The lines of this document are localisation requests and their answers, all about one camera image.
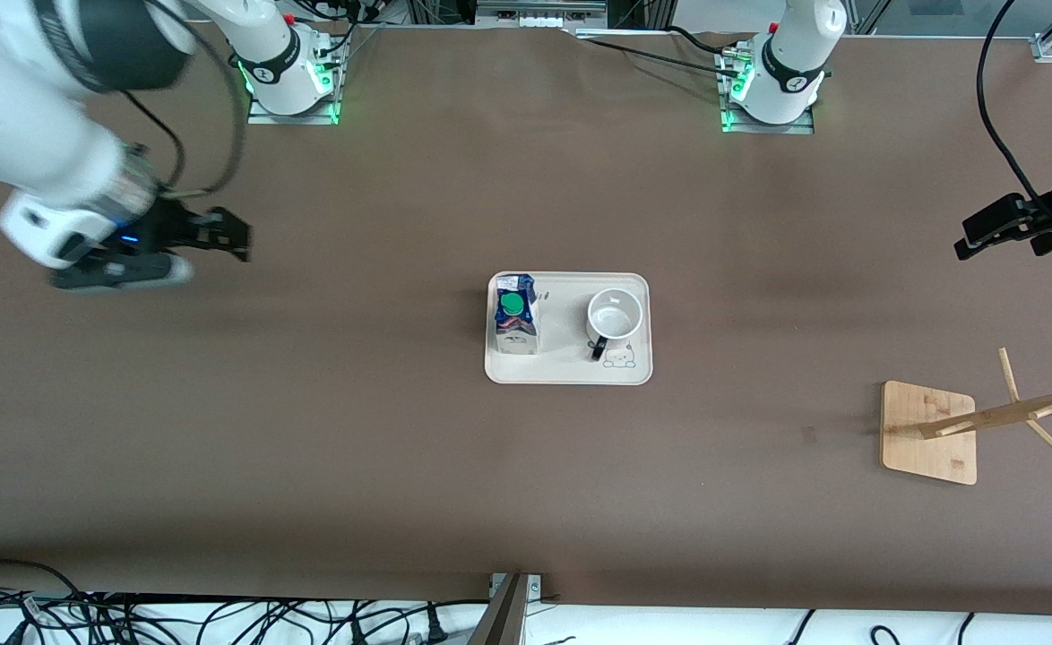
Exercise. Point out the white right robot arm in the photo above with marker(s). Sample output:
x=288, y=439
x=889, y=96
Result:
x=24, y=125

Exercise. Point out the blue white milk carton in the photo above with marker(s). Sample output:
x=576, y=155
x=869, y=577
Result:
x=515, y=318

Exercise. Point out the metal table edge bracket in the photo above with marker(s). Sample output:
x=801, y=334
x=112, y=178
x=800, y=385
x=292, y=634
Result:
x=508, y=618

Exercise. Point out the wooden cup rack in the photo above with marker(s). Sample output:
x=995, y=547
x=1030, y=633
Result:
x=925, y=439

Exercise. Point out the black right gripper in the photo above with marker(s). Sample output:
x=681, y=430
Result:
x=170, y=224

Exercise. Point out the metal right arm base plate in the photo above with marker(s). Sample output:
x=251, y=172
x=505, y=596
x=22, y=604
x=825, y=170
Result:
x=266, y=116

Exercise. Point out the white power strip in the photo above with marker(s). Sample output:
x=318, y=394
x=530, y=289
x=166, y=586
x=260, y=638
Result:
x=539, y=13

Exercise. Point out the cream rabbit print tray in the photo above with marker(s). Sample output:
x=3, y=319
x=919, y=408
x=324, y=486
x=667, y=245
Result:
x=566, y=363

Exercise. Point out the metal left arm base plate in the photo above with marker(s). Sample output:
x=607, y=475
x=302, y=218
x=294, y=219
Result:
x=799, y=128

